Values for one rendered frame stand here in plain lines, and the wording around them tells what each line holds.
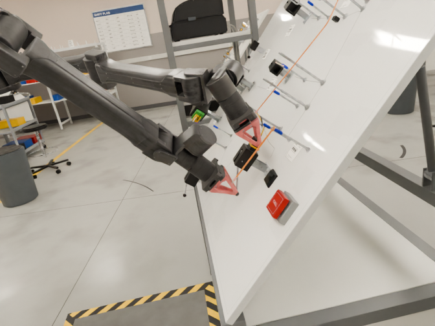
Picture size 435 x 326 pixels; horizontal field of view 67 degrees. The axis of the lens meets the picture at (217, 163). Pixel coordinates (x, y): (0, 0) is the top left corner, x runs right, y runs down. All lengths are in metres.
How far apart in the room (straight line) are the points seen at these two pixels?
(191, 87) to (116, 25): 7.91
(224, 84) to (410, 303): 0.68
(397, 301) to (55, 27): 8.89
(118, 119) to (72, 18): 8.34
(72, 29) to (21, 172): 5.37
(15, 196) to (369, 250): 3.87
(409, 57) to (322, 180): 0.27
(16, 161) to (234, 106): 3.65
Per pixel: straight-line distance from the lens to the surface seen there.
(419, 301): 0.98
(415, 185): 1.06
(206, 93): 0.82
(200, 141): 0.79
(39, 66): 0.71
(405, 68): 0.70
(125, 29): 8.65
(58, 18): 9.19
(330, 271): 1.02
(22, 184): 4.34
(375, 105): 0.69
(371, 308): 0.93
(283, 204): 0.70
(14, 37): 0.71
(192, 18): 1.86
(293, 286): 0.97
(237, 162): 0.86
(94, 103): 0.74
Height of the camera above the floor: 1.46
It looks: 21 degrees down
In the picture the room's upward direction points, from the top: 9 degrees counter-clockwise
